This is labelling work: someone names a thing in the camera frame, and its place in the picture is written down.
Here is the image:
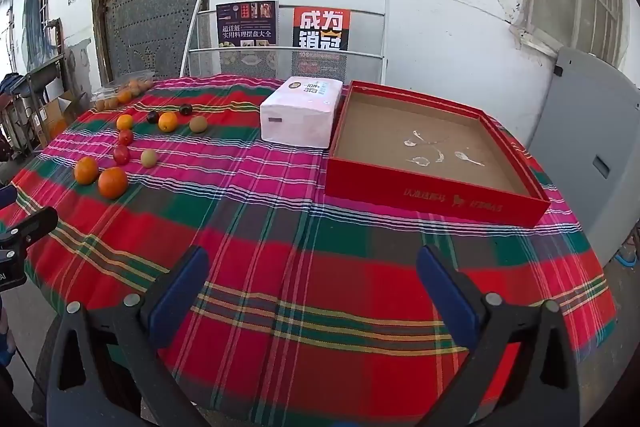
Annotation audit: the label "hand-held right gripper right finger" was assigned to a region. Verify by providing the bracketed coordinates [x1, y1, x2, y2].
[416, 244, 596, 427]

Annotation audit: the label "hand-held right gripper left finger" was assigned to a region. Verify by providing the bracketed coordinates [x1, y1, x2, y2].
[46, 246, 211, 427]

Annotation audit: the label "large orange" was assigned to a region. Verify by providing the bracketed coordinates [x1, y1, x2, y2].
[97, 167, 129, 200]

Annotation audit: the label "red cardboard box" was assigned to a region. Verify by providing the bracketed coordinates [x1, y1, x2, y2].
[324, 80, 552, 228]

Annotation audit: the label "pile of brown fruits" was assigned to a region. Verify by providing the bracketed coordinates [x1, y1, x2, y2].
[94, 78, 153, 112]

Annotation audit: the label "cardboard boxes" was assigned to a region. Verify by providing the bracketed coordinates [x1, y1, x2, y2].
[30, 92, 83, 145]

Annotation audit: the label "plaid tablecloth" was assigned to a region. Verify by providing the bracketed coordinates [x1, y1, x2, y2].
[10, 74, 618, 425]

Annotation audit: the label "metal workbench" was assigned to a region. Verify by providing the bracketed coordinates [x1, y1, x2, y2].
[20, 54, 68, 152]

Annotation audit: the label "clear plastic container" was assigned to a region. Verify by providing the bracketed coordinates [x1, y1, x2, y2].
[91, 74, 156, 112]

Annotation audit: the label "white tissue pack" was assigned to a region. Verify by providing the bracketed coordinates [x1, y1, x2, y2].
[259, 76, 345, 150]

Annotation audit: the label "grey folded table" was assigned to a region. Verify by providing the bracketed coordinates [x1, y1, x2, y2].
[527, 47, 640, 268]

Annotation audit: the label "dark cookbook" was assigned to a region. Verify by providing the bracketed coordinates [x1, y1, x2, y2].
[216, 0, 279, 68]

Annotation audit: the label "white metal mesh chair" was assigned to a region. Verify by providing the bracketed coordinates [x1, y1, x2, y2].
[180, 0, 390, 82]

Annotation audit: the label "red and black book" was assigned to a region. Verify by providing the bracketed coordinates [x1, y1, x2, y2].
[292, 7, 351, 78]

